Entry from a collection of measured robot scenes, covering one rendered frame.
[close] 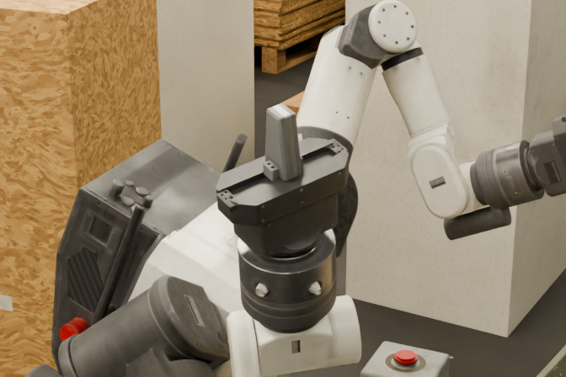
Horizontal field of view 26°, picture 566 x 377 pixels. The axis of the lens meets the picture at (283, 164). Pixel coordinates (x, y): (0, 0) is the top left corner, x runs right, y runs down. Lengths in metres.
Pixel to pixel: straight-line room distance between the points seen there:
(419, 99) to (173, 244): 0.52
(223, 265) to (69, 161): 1.78
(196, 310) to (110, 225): 0.19
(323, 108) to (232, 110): 3.65
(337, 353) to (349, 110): 0.63
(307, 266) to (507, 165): 0.74
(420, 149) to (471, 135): 2.15
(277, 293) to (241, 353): 0.09
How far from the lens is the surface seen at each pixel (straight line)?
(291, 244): 1.06
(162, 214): 1.48
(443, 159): 1.77
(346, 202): 1.68
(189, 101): 5.05
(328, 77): 1.73
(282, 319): 1.10
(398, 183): 4.09
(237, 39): 5.30
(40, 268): 3.35
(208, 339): 1.33
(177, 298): 1.31
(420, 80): 1.80
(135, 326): 1.31
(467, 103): 3.90
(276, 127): 1.01
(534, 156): 1.76
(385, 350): 2.11
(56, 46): 3.10
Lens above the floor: 1.96
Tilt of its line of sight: 21 degrees down
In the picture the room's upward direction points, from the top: straight up
